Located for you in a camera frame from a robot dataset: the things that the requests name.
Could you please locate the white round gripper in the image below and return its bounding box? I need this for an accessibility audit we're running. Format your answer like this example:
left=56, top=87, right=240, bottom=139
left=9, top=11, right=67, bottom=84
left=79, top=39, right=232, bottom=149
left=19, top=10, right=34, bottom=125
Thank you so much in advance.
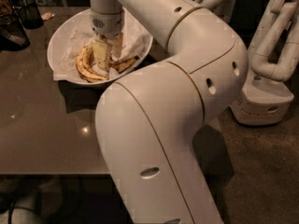
left=90, top=9, right=124, bottom=71

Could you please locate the spotted yellow banana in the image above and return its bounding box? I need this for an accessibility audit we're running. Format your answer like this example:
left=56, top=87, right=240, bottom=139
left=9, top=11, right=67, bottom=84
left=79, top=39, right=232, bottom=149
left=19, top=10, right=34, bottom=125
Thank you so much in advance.
left=76, top=45, right=108, bottom=83
left=108, top=56, right=139, bottom=74

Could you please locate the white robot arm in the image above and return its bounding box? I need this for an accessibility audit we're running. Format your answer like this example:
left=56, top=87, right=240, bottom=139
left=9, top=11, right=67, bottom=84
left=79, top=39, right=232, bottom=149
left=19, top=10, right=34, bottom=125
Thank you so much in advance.
left=91, top=0, right=249, bottom=224

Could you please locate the white paper bowl liner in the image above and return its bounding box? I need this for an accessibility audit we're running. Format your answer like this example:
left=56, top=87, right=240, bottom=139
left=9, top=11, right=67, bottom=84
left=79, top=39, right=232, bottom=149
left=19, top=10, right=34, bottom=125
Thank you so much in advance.
left=48, top=9, right=153, bottom=86

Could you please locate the white ceramic bowl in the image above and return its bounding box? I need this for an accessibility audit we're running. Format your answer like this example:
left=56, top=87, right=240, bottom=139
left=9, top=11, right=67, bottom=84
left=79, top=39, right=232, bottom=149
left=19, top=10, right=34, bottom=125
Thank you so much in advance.
left=48, top=9, right=153, bottom=88

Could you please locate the small wrapped candy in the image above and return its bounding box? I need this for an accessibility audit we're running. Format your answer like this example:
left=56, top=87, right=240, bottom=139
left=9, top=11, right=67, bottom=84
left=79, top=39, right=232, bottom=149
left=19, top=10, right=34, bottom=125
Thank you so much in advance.
left=41, top=12, right=55, bottom=21

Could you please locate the black mesh pen cup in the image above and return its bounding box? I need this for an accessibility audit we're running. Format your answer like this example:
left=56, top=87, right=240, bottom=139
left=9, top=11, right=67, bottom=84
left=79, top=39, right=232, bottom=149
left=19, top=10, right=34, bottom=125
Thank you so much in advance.
left=15, top=0, right=44, bottom=30

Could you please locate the dark container at left edge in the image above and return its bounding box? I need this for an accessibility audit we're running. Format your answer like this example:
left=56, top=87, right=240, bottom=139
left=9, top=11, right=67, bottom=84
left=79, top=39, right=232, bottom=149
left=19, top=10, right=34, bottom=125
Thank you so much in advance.
left=0, top=0, right=30, bottom=51

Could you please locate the white robot mobile base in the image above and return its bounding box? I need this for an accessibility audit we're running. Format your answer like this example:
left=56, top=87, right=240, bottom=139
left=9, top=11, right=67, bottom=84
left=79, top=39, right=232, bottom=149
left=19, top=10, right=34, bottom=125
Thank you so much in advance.
left=230, top=72, right=294, bottom=126

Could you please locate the black cable on floor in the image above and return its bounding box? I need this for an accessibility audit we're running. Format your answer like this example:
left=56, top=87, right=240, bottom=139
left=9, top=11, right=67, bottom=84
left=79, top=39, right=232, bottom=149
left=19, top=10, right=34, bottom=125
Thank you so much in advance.
left=7, top=199, right=45, bottom=224

